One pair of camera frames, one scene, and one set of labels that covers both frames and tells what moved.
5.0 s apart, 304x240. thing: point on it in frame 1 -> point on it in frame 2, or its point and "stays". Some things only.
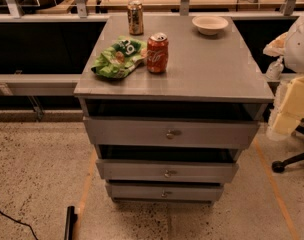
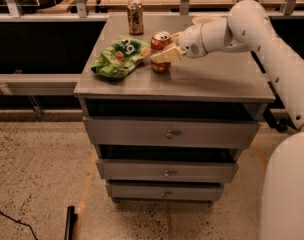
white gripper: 299,50 -> 191,41
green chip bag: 117,60 stays
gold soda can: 135,17 stays
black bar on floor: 71,219 stays
